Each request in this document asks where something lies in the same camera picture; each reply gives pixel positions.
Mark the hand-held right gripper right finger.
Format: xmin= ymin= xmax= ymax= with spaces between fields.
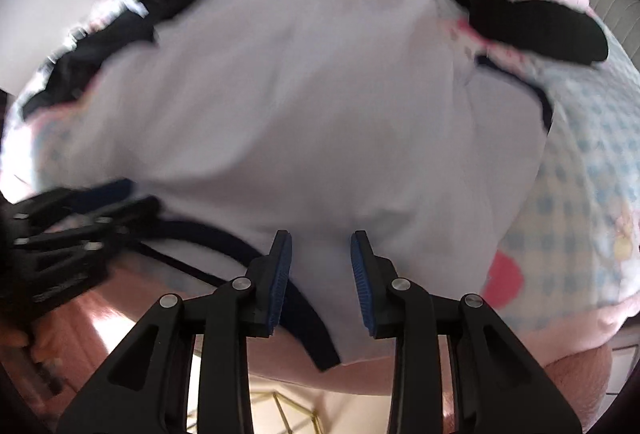
xmin=352 ymin=230 xmax=583 ymax=434

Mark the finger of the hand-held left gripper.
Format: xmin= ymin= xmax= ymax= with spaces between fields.
xmin=17 ymin=178 xmax=137 ymax=226
xmin=22 ymin=195 xmax=162 ymax=260

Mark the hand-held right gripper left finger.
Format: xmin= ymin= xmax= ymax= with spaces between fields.
xmin=56 ymin=230 xmax=293 ymax=434

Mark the white shirt navy trim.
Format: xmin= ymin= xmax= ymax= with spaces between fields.
xmin=30 ymin=0 xmax=553 ymax=372

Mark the stack of folded clothes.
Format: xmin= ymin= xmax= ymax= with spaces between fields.
xmin=442 ymin=0 xmax=610 ymax=65

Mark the person's left hand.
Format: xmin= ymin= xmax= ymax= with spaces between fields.
xmin=0 ymin=311 xmax=68 ymax=365

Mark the blue checkered cartoon blanket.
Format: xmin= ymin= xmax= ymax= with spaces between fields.
xmin=0 ymin=0 xmax=640 ymax=395

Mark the gold wire frame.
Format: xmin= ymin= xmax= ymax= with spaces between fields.
xmin=185 ymin=391 xmax=331 ymax=434

